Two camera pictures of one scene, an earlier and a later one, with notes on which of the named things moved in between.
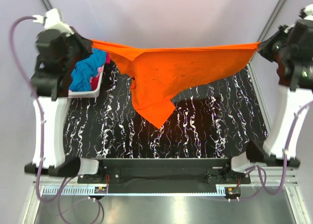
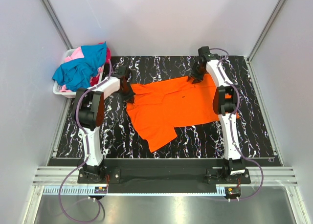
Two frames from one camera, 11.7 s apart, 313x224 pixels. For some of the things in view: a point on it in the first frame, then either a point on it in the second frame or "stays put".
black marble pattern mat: [221, 121] stays put
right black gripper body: [274, 49] -> [197, 72]
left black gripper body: [77, 49] -> [127, 94]
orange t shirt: [160, 74] -> [156, 108]
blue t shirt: [84, 69] stays put
